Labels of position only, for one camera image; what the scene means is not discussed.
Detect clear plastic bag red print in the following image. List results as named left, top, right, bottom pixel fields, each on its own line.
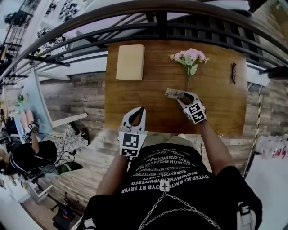
left=253, top=134, right=288, bottom=160

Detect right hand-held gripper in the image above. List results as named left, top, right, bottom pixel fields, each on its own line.
left=177, top=91, right=207, bottom=125

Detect white bag strap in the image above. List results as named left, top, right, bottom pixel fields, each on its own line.
left=237, top=201, right=254, bottom=230

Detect brown wooden table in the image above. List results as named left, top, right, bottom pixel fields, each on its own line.
left=104, top=40, right=248, bottom=137

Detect beige book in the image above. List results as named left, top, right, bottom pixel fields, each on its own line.
left=115, top=44, right=145, bottom=81

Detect light blue table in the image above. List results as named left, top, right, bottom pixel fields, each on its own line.
left=13, top=68, right=89, bottom=136

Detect black metal railing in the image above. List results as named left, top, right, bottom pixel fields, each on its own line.
left=0, top=0, right=288, bottom=88

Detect silver chain necklace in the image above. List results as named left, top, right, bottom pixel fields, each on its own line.
left=138, top=181, right=223, bottom=230

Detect small green plant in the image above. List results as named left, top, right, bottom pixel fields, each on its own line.
left=16, top=93, right=29, bottom=108

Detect person's left forearm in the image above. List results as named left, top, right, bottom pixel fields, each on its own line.
left=95, top=154, right=131, bottom=196

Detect person's black printed shirt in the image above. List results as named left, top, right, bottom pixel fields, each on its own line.
left=84, top=143, right=263, bottom=230

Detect large white table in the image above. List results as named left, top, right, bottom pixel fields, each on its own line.
left=243, top=154, right=288, bottom=230

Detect pink flower bouquet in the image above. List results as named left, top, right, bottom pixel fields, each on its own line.
left=169, top=48, right=210, bottom=91

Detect person's khaki trouser leg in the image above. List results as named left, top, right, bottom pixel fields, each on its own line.
left=161, top=134, right=197, bottom=147

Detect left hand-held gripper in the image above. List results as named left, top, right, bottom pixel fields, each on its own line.
left=118, top=106, right=148, bottom=161

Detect person's right forearm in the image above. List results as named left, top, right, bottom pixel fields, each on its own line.
left=197, top=119, right=237, bottom=176

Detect dark eyeglasses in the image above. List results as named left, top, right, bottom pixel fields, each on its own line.
left=230, top=62, right=238, bottom=85

